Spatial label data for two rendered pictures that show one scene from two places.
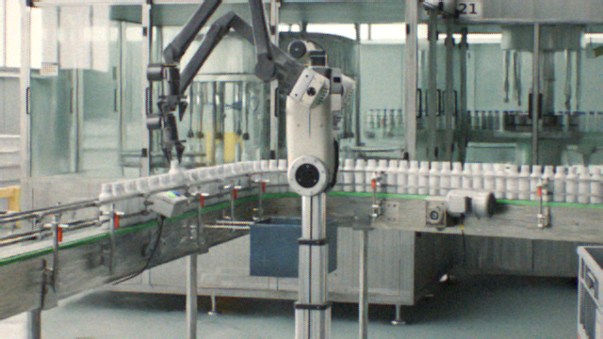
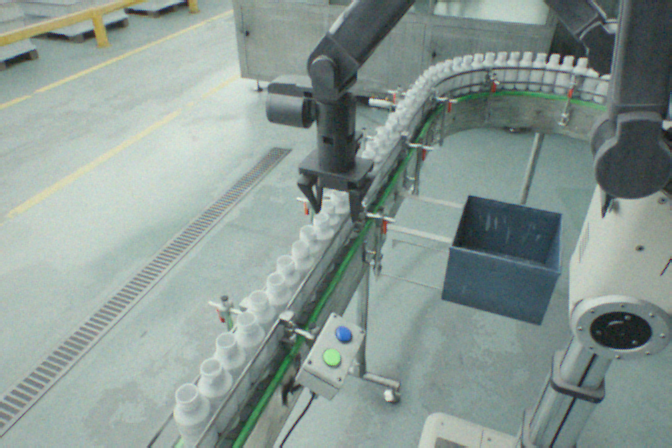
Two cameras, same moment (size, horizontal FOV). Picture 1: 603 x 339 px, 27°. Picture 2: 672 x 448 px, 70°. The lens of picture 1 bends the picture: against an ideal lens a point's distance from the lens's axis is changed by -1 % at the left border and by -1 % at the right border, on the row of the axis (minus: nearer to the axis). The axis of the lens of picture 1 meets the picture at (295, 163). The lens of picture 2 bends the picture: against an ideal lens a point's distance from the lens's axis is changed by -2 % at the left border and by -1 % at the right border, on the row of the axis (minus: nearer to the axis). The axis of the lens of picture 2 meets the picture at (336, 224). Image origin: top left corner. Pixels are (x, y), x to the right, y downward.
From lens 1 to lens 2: 413 cm
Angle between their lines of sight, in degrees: 34
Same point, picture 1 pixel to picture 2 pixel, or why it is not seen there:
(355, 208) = (539, 110)
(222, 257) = (384, 70)
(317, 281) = (570, 434)
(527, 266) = not seen: hidden behind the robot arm
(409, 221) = not seen: hidden behind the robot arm
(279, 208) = (458, 113)
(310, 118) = not seen: outside the picture
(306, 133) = (655, 266)
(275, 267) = (478, 300)
